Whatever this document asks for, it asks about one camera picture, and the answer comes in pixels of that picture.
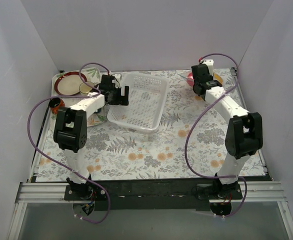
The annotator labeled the clear zip top bag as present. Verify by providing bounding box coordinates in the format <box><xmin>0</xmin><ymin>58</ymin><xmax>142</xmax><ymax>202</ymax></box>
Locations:
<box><xmin>177</xmin><ymin>69</ymin><xmax>224</xmax><ymax>87</ymax></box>

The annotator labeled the white plastic mesh basket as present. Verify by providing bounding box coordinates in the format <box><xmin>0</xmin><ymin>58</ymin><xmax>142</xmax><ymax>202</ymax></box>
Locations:
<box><xmin>107</xmin><ymin>72</ymin><xmax>170</xmax><ymax>133</ymax></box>

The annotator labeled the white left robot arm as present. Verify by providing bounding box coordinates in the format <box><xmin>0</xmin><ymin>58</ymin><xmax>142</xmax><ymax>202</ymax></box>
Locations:
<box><xmin>53</xmin><ymin>74</ymin><xmax>130</xmax><ymax>200</ymax></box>

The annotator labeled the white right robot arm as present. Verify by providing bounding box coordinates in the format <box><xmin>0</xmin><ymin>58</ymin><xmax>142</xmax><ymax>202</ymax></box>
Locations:
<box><xmin>191</xmin><ymin>59</ymin><xmax>263</xmax><ymax>199</ymax></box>

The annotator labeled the red fake apple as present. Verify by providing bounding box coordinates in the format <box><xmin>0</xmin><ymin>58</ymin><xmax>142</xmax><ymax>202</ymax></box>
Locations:
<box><xmin>186</xmin><ymin>71</ymin><xmax>194</xmax><ymax>87</ymax></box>

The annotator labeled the yellow green fake mango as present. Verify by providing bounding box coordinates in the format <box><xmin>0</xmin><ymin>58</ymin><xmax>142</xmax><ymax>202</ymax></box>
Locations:
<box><xmin>213</xmin><ymin>73</ymin><xmax>224</xmax><ymax>85</ymax></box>

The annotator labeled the cream yellow cup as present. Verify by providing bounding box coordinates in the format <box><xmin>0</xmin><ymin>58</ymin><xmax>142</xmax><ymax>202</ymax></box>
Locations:
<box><xmin>78</xmin><ymin>81</ymin><xmax>95</xmax><ymax>97</ymax></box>

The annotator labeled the floral serving tray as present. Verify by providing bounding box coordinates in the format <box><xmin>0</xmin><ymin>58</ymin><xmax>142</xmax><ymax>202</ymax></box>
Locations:
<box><xmin>50</xmin><ymin>67</ymin><xmax>107</xmax><ymax>128</ymax></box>

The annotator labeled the red rimmed plate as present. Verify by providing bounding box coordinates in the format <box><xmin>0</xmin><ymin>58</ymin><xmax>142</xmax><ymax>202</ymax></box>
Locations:
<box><xmin>53</xmin><ymin>71</ymin><xmax>87</xmax><ymax>96</ymax></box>

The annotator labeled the orange black cup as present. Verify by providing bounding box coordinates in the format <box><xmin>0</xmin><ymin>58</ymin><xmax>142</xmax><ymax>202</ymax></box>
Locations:
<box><xmin>48</xmin><ymin>97</ymin><xmax>65</xmax><ymax>115</ymax></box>

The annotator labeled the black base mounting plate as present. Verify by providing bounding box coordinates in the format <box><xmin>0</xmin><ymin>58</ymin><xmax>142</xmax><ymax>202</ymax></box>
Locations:
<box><xmin>63</xmin><ymin>178</ymin><xmax>244</xmax><ymax>211</ymax></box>

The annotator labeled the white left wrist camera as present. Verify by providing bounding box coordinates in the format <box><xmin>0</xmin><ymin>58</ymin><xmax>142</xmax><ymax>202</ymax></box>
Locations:
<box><xmin>106</xmin><ymin>73</ymin><xmax>122</xmax><ymax>95</ymax></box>

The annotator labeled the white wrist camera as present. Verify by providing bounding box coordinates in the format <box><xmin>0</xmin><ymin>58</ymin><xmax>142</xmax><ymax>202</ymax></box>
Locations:
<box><xmin>199</xmin><ymin>58</ymin><xmax>214</xmax><ymax>77</ymax></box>
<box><xmin>106</xmin><ymin>73</ymin><xmax>122</xmax><ymax>95</ymax></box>

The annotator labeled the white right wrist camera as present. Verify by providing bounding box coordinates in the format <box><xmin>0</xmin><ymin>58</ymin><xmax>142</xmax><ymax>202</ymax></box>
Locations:
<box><xmin>199</xmin><ymin>58</ymin><xmax>214</xmax><ymax>77</ymax></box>

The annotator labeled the aluminium frame rail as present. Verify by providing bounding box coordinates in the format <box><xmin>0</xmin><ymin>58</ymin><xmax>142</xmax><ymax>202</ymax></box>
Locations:
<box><xmin>7</xmin><ymin>181</ymin><xmax>70</xmax><ymax>240</ymax></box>

